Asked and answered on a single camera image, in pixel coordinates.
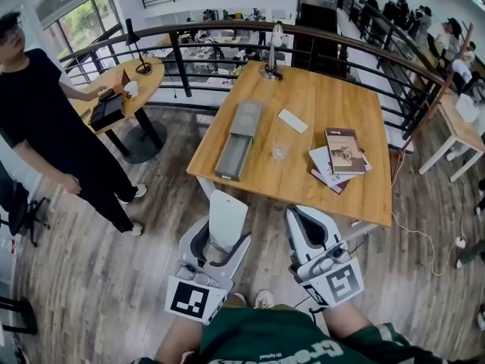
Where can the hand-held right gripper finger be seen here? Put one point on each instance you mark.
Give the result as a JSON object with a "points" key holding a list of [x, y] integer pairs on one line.
{"points": [[327, 226], [297, 241]]}

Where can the brown cover book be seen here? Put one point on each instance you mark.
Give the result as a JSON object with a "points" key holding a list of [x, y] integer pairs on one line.
{"points": [[345, 150]]}

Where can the grey drawer container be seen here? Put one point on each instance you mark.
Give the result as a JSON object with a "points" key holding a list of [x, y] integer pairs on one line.
{"points": [[242, 131]]}

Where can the person's shoe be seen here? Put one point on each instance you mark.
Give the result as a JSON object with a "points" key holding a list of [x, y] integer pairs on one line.
{"points": [[264, 299], [238, 300]]}

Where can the person's right shoe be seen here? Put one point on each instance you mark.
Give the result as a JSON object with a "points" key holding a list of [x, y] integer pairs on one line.
{"points": [[264, 299]]}

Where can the white-legged wooden desk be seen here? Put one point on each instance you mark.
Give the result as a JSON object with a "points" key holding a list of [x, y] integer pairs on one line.
{"points": [[460, 131]]}

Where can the large window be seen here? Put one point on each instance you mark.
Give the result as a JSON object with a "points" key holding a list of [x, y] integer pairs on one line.
{"points": [[81, 25]]}

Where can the person's left forearm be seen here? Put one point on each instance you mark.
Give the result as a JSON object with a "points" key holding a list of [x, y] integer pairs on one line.
{"points": [[180, 339]]}

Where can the white power strip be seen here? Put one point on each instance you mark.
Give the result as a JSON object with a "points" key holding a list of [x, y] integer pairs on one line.
{"points": [[460, 241]]}

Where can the white cover book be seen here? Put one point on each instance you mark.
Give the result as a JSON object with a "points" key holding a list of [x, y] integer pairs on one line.
{"points": [[322, 163]]}

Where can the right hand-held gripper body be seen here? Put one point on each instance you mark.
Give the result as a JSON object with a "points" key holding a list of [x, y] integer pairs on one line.
{"points": [[337, 283]]}

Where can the maroon cover book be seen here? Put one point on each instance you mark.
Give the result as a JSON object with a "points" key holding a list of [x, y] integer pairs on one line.
{"points": [[341, 188]]}

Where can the round wooden table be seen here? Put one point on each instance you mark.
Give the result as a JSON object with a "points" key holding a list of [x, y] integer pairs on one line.
{"points": [[146, 72]]}

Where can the person's green shirt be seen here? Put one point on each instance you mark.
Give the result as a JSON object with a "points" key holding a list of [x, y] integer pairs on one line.
{"points": [[265, 336]]}

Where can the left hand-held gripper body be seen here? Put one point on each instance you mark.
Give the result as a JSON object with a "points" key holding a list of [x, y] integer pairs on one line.
{"points": [[197, 298]]}

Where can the white box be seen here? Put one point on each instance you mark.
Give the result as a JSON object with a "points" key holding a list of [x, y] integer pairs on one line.
{"points": [[467, 107]]}

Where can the clear drinking glass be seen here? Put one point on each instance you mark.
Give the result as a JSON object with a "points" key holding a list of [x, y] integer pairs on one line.
{"points": [[280, 150]]}

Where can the person's right forearm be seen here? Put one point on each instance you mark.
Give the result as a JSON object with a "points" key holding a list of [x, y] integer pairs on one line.
{"points": [[345, 319]]}

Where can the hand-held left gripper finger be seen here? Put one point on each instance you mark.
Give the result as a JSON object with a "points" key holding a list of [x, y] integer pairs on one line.
{"points": [[191, 241], [227, 218]]}

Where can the black flat case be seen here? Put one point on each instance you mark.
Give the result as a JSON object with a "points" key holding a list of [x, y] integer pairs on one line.
{"points": [[108, 112]]}

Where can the silver desk lamp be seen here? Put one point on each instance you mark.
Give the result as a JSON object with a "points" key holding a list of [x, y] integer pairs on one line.
{"points": [[271, 57]]}

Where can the black stool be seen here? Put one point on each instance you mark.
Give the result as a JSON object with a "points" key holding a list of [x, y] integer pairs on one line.
{"points": [[20, 313]]}

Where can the black metal railing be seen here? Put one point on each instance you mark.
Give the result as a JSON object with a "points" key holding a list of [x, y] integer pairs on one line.
{"points": [[182, 63]]}

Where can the black desk lamp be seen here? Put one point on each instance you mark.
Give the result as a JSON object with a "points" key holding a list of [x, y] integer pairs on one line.
{"points": [[143, 64]]}

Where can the black office chair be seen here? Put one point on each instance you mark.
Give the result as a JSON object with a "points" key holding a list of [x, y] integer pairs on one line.
{"points": [[19, 211]]}

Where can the square wooden table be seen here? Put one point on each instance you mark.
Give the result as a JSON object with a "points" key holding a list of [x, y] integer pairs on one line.
{"points": [[303, 188]]}

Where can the white cup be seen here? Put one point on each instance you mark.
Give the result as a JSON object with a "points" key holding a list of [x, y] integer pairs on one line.
{"points": [[131, 88]]}

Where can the brown cardboard holder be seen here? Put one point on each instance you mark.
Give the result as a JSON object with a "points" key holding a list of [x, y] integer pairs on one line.
{"points": [[122, 82]]}

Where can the wooden coat stand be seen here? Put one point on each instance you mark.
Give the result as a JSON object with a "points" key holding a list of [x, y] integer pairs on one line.
{"points": [[439, 97]]}

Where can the person's left shoe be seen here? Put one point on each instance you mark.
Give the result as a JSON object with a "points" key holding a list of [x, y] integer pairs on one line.
{"points": [[238, 300]]}

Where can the white remote control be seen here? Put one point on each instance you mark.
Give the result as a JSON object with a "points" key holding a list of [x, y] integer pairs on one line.
{"points": [[293, 121]]}

